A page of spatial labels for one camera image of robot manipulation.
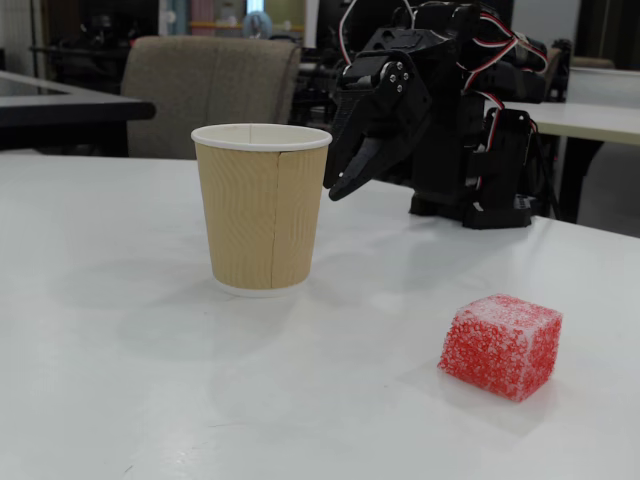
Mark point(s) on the brown ribbed paper cup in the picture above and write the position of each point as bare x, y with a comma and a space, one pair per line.
260, 215

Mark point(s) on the dark edged desk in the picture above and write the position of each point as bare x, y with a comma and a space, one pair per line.
75, 107

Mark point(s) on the dark cluttered bench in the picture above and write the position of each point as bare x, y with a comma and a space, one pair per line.
100, 50

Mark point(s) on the black equipment rack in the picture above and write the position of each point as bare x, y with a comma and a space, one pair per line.
315, 85

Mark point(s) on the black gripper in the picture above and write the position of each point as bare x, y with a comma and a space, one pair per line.
403, 102

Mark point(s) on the beige fabric chair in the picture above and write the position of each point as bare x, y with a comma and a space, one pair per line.
200, 80

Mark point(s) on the red foam cube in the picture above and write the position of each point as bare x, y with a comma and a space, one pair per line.
500, 350

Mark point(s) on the blue round object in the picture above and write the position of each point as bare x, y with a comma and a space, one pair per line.
257, 25

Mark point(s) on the white background table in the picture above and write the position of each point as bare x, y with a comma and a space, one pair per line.
590, 122

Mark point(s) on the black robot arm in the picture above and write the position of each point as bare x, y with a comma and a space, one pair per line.
450, 165

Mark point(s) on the beige background chair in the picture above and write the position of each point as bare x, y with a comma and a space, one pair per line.
592, 63

